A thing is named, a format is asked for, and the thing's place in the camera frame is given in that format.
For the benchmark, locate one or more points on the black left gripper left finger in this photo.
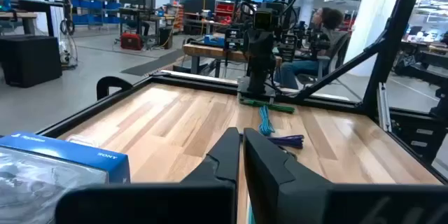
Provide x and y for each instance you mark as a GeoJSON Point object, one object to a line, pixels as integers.
{"type": "Point", "coordinates": [224, 161]}

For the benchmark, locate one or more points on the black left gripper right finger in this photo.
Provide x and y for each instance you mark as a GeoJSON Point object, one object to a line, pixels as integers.
{"type": "Point", "coordinates": [266, 168]}

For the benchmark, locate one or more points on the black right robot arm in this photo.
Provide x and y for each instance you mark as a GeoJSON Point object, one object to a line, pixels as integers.
{"type": "Point", "coordinates": [260, 73]}

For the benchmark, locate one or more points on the blue tool case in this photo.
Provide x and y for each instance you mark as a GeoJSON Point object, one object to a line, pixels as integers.
{"type": "Point", "coordinates": [213, 40]}

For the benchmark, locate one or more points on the red bin rack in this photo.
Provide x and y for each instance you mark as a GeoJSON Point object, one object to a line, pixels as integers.
{"type": "Point", "coordinates": [224, 8]}

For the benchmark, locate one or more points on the wooden workbench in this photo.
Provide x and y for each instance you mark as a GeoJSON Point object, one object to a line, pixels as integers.
{"type": "Point", "coordinates": [210, 52]}

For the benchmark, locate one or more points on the person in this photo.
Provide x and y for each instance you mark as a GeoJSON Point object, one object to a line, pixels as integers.
{"type": "Point", "coordinates": [140, 28]}
{"type": "Point", "coordinates": [329, 19]}

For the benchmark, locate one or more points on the grey office chair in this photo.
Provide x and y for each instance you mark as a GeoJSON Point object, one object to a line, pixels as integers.
{"type": "Point", "coordinates": [341, 49]}

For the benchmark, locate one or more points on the black waste bin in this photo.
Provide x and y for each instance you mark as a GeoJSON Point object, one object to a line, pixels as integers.
{"type": "Point", "coordinates": [165, 38]}

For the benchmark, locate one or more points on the dark floor mat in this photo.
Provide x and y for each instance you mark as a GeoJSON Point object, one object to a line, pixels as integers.
{"type": "Point", "coordinates": [154, 63]}

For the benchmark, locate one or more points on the red tool case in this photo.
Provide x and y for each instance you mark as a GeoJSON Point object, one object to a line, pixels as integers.
{"type": "Point", "coordinates": [131, 41]}

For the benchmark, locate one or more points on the blue PlayStation controller box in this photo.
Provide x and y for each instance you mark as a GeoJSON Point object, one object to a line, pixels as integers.
{"type": "Point", "coordinates": [63, 150]}

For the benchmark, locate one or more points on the shelf with blue bins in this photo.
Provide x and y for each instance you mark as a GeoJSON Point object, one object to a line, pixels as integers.
{"type": "Point", "coordinates": [91, 5]}

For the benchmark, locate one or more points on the black cabinet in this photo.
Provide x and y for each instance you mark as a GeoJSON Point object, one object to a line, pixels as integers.
{"type": "Point", "coordinates": [31, 61]}

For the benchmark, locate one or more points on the black standing desk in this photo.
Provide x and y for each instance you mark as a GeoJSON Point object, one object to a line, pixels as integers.
{"type": "Point", "coordinates": [38, 5]}

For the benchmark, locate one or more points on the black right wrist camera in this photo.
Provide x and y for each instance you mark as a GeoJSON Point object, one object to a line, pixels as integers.
{"type": "Point", "coordinates": [263, 19]}

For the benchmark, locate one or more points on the silver aluminium bracket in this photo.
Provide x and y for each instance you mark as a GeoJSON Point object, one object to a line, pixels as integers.
{"type": "Point", "coordinates": [384, 108]}

